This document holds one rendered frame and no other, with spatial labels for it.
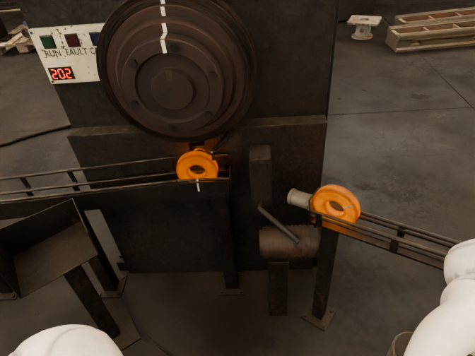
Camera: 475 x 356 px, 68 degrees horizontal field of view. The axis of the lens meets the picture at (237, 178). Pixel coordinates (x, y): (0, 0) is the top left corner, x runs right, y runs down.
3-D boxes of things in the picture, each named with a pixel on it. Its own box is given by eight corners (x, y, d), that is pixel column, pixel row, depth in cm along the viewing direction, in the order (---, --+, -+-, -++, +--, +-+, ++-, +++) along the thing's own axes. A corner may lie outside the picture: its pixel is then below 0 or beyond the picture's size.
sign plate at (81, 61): (54, 81, 122) (30, 27, 111) (126, 77, 120) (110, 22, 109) (51, 84, 120) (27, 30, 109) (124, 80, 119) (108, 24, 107)
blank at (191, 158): (172, 152, 129) (169, 158, 126) (213, 147, 126) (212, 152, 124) (184, 184, 138) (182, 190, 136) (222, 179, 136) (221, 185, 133)
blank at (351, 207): (331, 223, 124) (326, 229, 122) (309, 188, 121) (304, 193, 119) (370, 218, 112) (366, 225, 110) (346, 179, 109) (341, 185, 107)
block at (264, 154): (251, 190, 146) (248, 143, 131) (271, 189, 145) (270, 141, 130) (251, 208, 138) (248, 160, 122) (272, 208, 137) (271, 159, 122)
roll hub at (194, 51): (140, 126, 111) (113, 36, 93) (227, 122, 109) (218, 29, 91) (136, 136, 107) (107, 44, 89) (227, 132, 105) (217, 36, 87)
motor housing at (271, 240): (262, 294, 171) (258, 218, 137) (307, 293, 170) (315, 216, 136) (263, 319, 161) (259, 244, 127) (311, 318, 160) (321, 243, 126)
